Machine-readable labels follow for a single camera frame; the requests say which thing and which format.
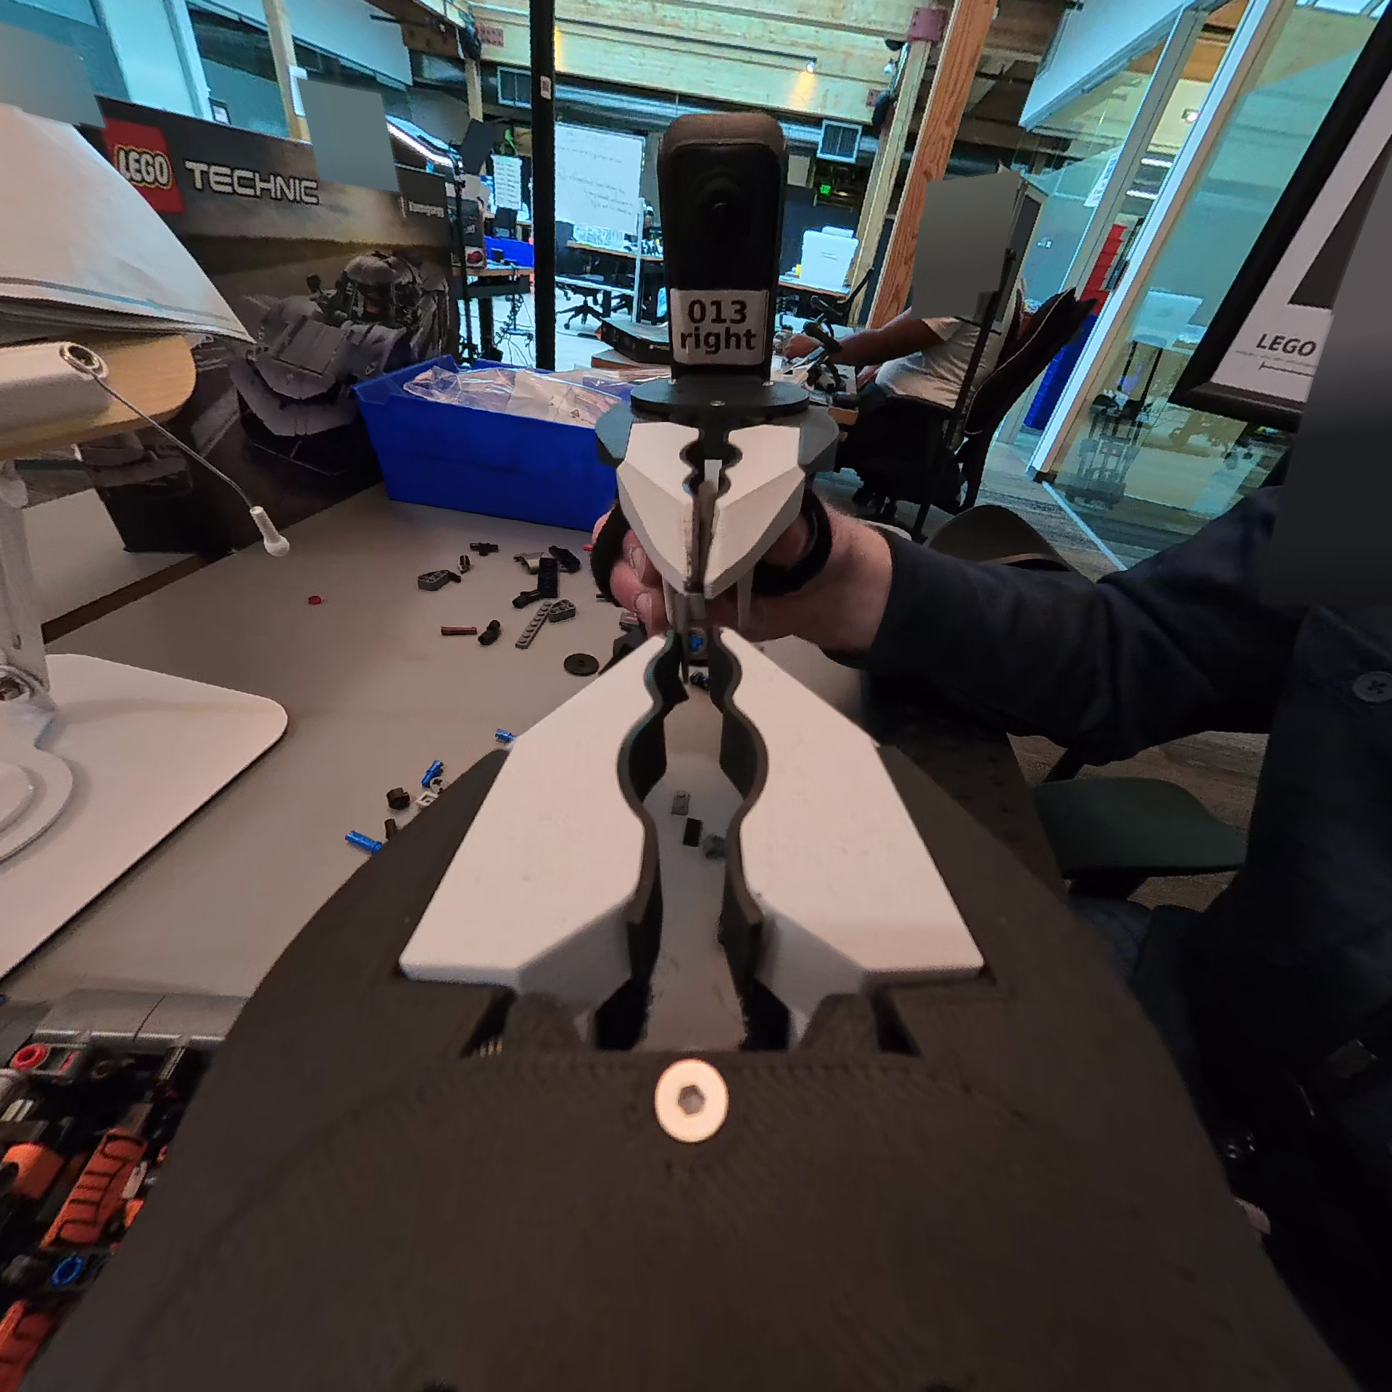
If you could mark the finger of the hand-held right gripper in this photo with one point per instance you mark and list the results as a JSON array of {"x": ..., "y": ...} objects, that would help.
[
  {"x": 760, "y": 490},
  {"x": 653, "y": 490}
]

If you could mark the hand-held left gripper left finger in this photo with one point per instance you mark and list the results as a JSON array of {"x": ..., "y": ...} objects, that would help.
[{"x": 522, "y": 871}]

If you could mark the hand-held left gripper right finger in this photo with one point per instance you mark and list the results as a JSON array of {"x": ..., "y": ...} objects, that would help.
[{"x": 858, "y": 871}]

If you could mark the grey curved lego panel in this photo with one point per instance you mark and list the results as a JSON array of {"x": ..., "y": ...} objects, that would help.
[{"x": 684, "y": 609}]

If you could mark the blue lego pin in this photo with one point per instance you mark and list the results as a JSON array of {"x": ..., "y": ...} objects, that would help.
[{"x": 696, "y": 647}]

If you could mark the lego car model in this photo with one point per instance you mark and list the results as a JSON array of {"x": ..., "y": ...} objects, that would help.
[{"x": 86, "y": 1176}]

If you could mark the person's right forearm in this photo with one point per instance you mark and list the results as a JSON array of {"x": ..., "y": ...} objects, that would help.
[{"x": 1087, "y": 642}]

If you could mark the scattered loose lego pieces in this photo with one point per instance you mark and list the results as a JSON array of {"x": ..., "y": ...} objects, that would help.
[{"x": 538, "y": 626}]

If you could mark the lego set box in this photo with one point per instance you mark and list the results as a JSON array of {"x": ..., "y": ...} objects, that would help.
[{"x": 271, "y": 273}]

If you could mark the lego instruction booklet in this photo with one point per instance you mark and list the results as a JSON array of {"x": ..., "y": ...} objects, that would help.
[{"x": 86, "y": 240}]

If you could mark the person's right hand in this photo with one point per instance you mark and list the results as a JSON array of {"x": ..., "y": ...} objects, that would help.
[{"x": 836, "y": 588}]

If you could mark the whiteboard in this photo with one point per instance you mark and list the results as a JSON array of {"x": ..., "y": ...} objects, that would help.
[{"x": 598, "y": 180}]

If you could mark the black perforated board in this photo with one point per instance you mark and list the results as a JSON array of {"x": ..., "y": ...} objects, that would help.
[{"x": 956, "y": 762}]

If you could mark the clear plastic bags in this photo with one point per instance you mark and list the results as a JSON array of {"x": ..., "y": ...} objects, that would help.
[{"x": 510, "y": 392}]

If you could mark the blue storage bin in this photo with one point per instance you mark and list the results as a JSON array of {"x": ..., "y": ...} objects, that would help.
[{"x": 479, "y": 468}]

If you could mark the black pole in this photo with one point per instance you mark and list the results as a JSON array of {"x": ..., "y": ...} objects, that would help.
[{"x": 542, "y": 163}]

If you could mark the black office chair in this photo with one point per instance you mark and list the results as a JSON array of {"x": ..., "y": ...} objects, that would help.
[{"x": 1032, "y": 370}]

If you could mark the white book stand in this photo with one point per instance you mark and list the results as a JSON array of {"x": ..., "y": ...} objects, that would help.
[{"x": 140, "y": 740}]

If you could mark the person's dark clothing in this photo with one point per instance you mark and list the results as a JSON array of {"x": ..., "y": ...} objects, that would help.
[{"x": 1304, "y": 871}]

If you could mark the framed printed sign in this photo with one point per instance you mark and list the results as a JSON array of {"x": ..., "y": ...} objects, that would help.
[{"x": 1272, "y": 327}]

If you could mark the narrow wooden post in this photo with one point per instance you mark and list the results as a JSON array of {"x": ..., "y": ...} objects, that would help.
[{"x": 934, "y": 142}]

